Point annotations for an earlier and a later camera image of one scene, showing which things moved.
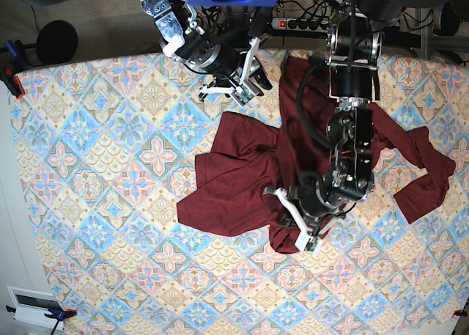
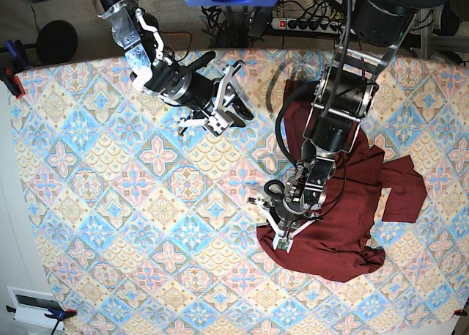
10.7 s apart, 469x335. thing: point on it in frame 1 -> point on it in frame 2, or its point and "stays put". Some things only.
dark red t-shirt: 293,180 -> 366,188
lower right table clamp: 460,312 stays put
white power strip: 310,25 stays put
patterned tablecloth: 112,144 stays put
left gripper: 218,58 -> 209,98
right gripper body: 308,214 -> 292,217
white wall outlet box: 31,306 stays put
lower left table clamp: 58,315 stays put
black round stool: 56,42 stays put
